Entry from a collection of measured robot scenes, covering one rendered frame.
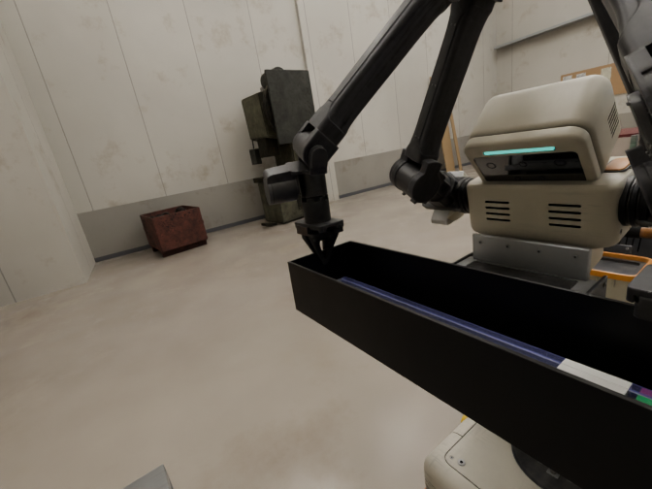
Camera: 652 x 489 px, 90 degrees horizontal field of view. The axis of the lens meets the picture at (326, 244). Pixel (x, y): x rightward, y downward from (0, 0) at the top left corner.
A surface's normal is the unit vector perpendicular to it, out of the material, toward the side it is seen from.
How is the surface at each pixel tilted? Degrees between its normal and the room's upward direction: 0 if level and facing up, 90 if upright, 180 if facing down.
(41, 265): 90
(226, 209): 90
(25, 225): 90
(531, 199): 98
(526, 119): 42
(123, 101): 90
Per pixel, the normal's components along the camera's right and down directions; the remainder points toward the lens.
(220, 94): 0.50, 0.18
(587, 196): -0.77, 0.43
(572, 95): -0.66, -0.50
